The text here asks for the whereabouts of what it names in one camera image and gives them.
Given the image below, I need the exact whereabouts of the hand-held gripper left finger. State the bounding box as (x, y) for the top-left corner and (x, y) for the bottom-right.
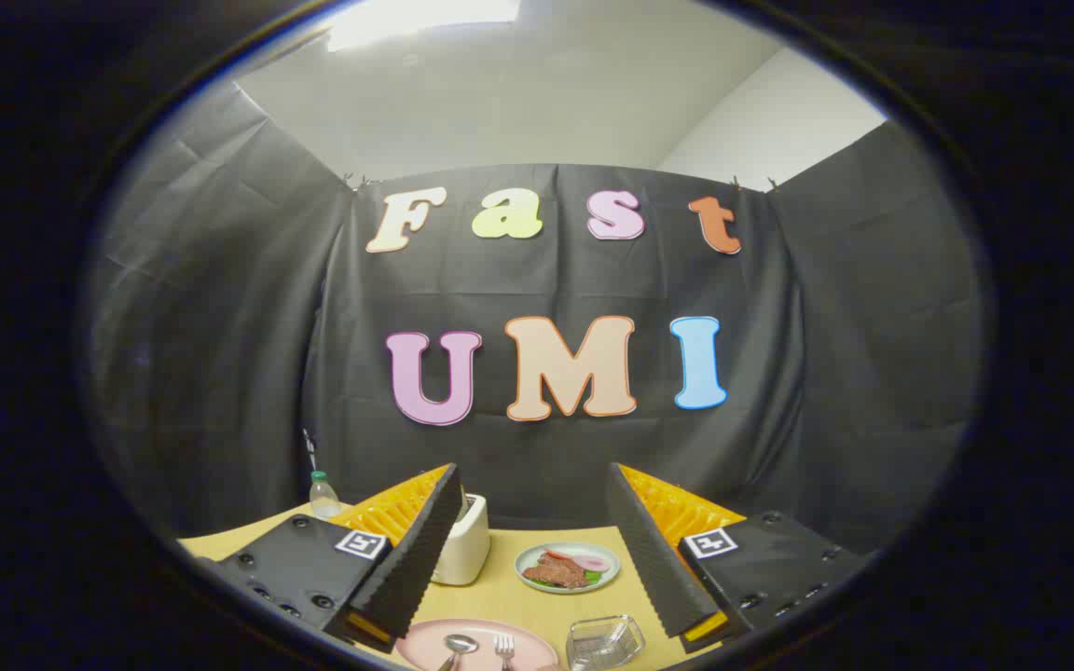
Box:
(197, 463), (466, 653)

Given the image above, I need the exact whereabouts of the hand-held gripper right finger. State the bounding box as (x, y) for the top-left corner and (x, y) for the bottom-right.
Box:
(606, 462), (874, 653)

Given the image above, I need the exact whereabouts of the wooden handled metal spoon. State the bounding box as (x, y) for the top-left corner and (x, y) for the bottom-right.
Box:
(437, 634), (480, 671)

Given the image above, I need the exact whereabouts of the cream white toaster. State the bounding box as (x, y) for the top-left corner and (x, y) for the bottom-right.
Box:
(432, 494), (491, 586)

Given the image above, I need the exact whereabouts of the pink round plate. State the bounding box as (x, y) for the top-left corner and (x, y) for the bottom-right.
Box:
(395, 618), (559, 671)

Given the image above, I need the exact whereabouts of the brown meat slice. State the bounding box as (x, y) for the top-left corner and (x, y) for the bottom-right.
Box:
(525, 555), (587, 588)

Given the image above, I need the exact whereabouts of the clear plastic water bottle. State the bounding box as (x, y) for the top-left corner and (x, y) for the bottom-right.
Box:
(310, 471), (342, 520)

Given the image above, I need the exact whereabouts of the pale green food plate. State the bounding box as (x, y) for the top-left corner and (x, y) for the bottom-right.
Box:
(515, 542), (621, 595)

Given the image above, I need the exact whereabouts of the metal wire basket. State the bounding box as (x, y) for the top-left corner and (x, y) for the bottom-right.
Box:
(566, 614), (646, 670)

